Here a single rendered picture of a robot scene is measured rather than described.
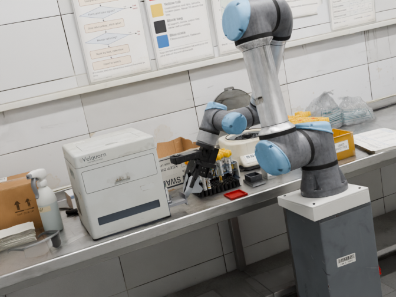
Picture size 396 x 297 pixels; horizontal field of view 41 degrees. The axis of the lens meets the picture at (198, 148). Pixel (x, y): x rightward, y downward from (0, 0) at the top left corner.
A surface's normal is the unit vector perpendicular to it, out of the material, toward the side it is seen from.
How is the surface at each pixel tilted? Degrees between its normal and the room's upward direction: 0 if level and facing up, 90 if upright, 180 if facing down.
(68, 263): 90
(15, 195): 88
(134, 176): 90
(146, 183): 90
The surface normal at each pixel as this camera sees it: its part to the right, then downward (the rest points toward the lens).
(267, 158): -0.80, 0.39
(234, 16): -0.86, 0.13
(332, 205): 0.38, 0.14
